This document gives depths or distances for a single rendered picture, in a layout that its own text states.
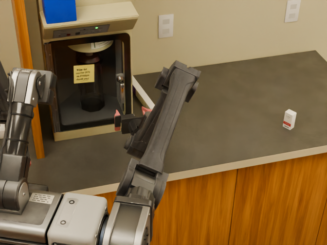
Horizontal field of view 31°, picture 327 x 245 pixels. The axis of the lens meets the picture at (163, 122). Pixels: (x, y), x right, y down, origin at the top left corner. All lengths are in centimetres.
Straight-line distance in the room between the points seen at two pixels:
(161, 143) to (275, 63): 154
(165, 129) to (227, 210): 108
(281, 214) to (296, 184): 17
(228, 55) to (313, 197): 79
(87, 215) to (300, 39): 201
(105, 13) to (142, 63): 78
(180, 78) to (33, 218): 57
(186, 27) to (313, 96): 65
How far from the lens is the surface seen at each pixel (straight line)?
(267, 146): 240
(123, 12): 206
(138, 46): 274
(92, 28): 207
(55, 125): 234
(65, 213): 127
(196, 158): 230
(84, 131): 239
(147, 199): 135
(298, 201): 267
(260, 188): 251
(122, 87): 223
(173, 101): 154
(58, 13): 199
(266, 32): 295
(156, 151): 147
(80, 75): 223
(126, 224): 127
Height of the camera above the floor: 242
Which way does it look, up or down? 37 degrees down
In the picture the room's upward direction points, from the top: 1 degrees clockwise
